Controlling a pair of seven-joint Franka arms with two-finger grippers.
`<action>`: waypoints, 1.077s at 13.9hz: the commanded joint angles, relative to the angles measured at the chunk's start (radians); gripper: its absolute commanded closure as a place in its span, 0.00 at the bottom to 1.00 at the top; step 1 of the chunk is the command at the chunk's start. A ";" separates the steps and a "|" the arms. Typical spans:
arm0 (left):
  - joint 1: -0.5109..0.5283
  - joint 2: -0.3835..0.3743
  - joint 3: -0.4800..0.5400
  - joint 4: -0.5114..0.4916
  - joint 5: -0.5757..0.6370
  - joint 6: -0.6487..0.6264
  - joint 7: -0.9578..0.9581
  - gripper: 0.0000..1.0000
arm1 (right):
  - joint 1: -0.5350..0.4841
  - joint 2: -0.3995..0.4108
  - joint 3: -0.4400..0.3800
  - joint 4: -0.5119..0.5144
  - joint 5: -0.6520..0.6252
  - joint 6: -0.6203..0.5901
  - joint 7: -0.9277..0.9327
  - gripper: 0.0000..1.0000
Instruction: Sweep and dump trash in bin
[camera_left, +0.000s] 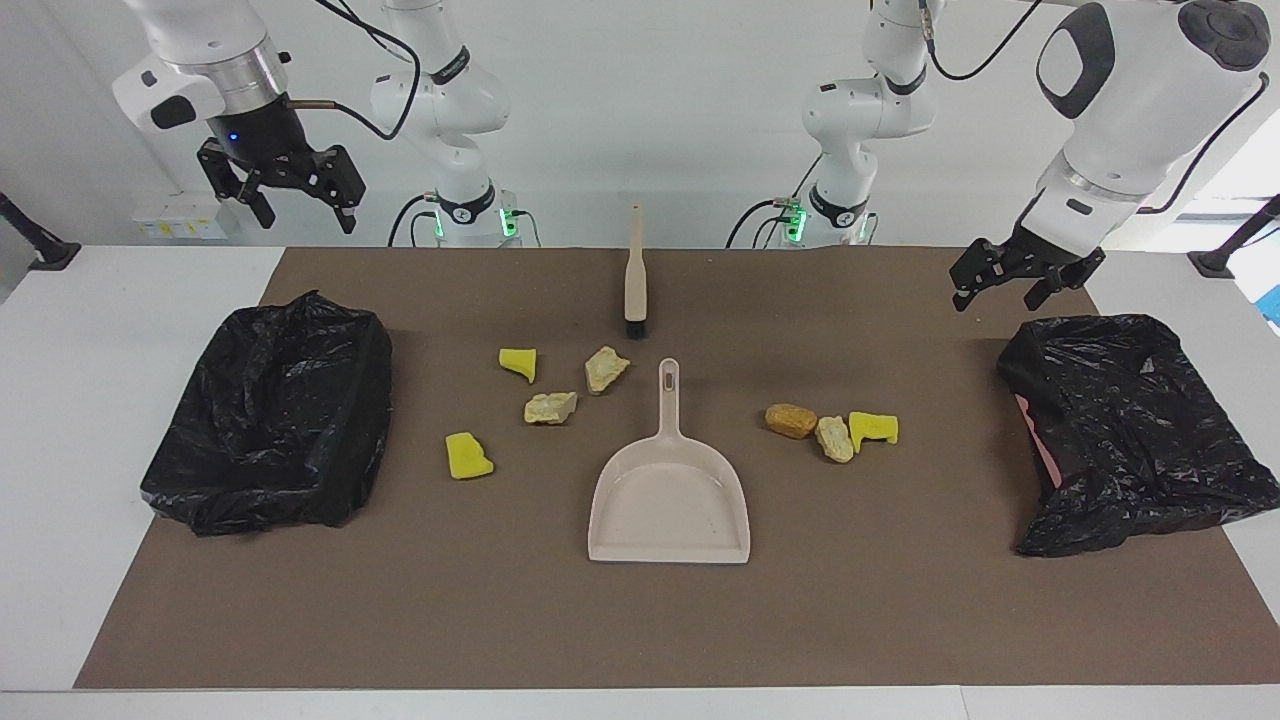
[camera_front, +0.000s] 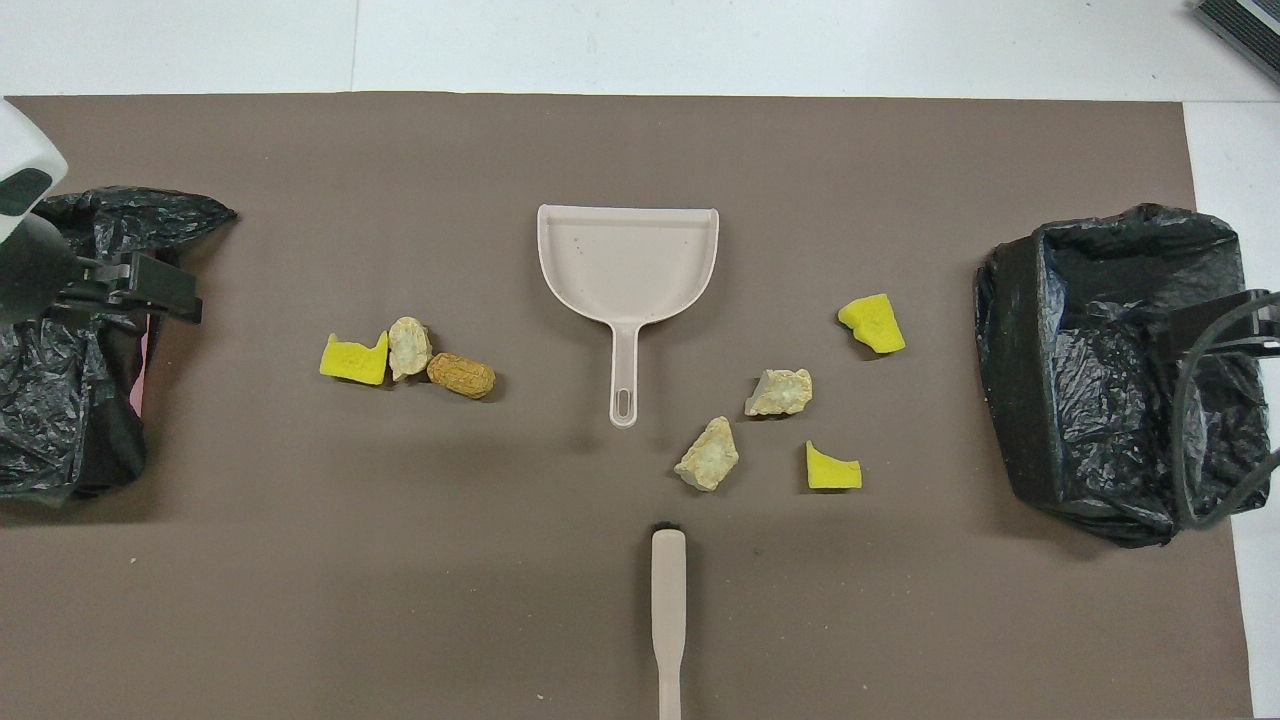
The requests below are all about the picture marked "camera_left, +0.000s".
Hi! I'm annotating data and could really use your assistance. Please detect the crumpled black trash bag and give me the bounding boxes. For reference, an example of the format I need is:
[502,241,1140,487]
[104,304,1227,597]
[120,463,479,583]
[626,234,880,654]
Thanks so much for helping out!
[997,314,1280,558]

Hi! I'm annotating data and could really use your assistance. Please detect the black stand foot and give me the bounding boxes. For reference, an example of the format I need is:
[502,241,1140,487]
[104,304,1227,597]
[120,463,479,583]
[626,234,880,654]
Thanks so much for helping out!
[1188,195,1280,279]
[0,190,81,271]

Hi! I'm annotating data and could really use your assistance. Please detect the croissant toy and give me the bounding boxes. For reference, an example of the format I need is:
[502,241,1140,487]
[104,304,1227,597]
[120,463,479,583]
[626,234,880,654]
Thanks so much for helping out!
[524,391,579,426]
[815,415,856,464]

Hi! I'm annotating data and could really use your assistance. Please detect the brown table mat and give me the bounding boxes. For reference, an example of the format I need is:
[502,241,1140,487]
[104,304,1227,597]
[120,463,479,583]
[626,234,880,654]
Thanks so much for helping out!
[75,247,1280,689]

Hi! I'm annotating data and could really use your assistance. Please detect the notched yellow sponge piece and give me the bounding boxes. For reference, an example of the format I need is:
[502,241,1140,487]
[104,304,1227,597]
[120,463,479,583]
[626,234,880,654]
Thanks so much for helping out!
[848,410,900,454]

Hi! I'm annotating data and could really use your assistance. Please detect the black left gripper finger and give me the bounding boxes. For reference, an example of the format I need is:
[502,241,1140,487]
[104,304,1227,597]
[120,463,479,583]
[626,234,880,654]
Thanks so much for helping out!
[1023,275,1086,311]
[950,242,1013,312]

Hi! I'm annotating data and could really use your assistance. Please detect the black base cable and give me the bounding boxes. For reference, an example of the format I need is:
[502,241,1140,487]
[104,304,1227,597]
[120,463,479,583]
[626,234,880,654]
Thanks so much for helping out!
[725,197,801,249]
[388,193,441,248]

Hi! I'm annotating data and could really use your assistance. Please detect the brown bread roll toy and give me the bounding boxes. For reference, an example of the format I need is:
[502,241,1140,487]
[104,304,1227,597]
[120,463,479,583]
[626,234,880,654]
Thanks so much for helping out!
[765,403,818,440]

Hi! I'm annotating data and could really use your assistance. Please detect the pale food toy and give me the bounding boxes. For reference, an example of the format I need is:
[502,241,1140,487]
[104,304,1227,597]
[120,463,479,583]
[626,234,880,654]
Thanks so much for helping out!
[585,346,632,396]

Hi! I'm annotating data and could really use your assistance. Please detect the beige hand brush black bristles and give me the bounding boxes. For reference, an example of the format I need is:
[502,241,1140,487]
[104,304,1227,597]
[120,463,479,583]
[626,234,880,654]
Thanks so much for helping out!
[624,205,649,339]

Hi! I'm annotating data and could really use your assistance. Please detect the beige plastic dustpan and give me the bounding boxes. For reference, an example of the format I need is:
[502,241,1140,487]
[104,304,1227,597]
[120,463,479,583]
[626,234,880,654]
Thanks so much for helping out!
[588,358,751,564]

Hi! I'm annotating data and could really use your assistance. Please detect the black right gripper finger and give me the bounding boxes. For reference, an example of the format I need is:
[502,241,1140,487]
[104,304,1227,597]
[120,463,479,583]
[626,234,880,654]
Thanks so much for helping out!
[280,146,366,236]
[197,140,276,229]

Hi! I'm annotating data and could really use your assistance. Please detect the black bag lined bin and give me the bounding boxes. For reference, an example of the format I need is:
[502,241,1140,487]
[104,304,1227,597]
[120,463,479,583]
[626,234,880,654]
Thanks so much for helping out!
[140,290,393,538]

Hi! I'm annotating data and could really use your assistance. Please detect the white wall power strip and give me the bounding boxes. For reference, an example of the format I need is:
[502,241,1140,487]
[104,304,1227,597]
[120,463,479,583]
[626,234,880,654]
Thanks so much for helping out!
[132,192,230,241]

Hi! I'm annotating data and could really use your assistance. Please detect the yellow sponge chunk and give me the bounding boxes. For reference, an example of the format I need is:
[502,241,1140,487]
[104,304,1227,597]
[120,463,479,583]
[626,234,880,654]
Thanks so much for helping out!
[445,431,495,481]

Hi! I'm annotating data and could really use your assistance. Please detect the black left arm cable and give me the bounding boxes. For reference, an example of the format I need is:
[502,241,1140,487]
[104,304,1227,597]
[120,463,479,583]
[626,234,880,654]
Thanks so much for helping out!
[918,0,1271,216]

